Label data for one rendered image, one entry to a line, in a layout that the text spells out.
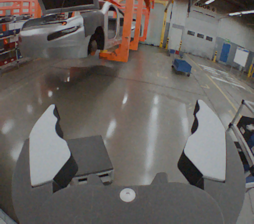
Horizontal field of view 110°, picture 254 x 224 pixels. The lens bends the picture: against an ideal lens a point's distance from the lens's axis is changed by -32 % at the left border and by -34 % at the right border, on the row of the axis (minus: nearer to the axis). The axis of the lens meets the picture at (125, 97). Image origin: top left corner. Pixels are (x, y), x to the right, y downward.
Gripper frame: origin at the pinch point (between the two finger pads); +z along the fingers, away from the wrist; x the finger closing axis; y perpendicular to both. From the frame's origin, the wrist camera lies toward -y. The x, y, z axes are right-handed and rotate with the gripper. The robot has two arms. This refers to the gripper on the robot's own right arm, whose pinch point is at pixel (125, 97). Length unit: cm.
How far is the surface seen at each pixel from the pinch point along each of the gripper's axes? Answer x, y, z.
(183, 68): 198, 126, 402
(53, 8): -166, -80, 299
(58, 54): -108, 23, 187
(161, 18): 324, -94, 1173
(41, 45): -136, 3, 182
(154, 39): 263, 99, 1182
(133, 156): 6, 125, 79
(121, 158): -9, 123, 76
